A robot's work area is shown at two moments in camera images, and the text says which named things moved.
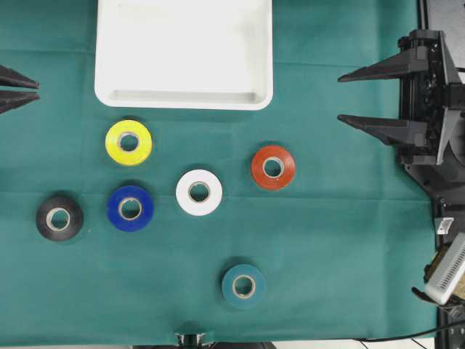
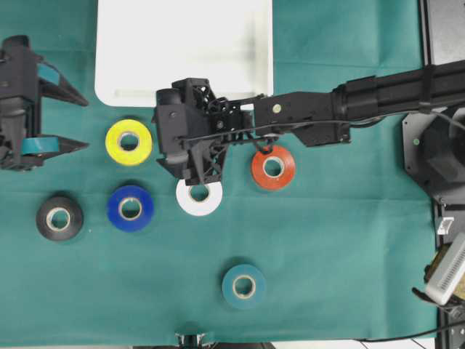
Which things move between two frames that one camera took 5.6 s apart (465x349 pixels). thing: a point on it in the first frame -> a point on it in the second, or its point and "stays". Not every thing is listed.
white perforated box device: (444, 279) stays
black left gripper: (10, 99) -> (23, 79)
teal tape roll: (243, 286) stays
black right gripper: (420, 98) -> (193, 126)
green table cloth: (285, 222) stays
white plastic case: (214, 54) stays
